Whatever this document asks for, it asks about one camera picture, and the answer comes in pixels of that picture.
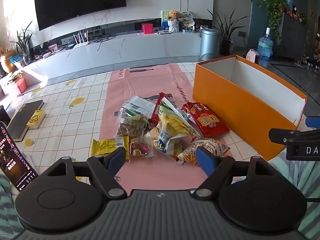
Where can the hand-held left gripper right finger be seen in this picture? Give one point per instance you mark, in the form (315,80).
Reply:
(205,160)

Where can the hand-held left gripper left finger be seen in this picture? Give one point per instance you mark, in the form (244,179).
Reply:
(117,158)

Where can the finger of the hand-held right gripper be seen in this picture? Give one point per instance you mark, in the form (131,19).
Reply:
(277,135)
(313,122)

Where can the striped stick snack packet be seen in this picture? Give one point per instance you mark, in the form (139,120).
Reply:
(195,151)

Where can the yellow snack packet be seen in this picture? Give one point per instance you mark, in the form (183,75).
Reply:
(107,146)

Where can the small clear red snack packet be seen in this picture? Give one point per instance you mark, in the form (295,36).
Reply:
(140,148)

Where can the clear packet of brown snacks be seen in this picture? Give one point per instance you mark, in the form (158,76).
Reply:
(131,125)

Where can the large red snack packet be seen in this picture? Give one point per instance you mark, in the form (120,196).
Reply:
(207,121)

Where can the orange cardboard box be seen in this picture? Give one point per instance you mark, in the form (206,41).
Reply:
(237,112)

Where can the yellow green chips bag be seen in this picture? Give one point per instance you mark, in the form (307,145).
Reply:
(172,127)

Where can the narrow red snack bar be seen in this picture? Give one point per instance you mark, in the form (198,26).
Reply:
(158,105)

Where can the pink placemat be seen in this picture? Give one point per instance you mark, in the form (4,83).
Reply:
(140,82)

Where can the pink heater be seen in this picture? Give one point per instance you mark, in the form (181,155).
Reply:
(253,56)

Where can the dark grey cabinet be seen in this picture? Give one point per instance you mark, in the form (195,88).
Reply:
(292,37)

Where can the blue water jug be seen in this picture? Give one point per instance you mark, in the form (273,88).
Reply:
(265,48)

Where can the yellow tissue pack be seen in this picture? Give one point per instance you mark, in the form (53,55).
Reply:
(35,120)

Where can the black notebook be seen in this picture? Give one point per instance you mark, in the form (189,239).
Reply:
(23,120)

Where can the smartphone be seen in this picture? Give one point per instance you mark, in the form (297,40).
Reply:
(15,155)

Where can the white marble television cabinet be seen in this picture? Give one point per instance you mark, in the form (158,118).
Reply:
(125,50)

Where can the silver trash can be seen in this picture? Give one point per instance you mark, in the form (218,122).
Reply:
(209,45)

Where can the potted long-leaf plant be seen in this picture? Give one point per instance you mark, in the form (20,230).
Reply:
(226,33)

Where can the trailing vine plant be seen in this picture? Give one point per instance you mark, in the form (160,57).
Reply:
(273,10)

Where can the white router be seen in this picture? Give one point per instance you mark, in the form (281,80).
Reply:
(81,42)

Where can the red storage box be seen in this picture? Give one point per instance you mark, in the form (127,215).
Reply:
(15,85)

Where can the red cube box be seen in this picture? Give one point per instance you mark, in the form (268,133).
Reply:
(148,28)

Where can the white flat scale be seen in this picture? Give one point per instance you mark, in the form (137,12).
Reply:
(163,31)

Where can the round paper fan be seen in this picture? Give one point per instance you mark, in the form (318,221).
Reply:
(187,18)

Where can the teddy bear bouquet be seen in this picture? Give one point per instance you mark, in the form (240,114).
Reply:
(173,20)

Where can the picture card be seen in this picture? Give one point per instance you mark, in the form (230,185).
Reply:
(164,21)

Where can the golden figurine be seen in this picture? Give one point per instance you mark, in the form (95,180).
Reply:
(7,62)

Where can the small potted plant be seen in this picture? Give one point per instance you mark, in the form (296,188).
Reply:
(23,42)

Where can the black television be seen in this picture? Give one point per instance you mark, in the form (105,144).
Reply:
(77,0)

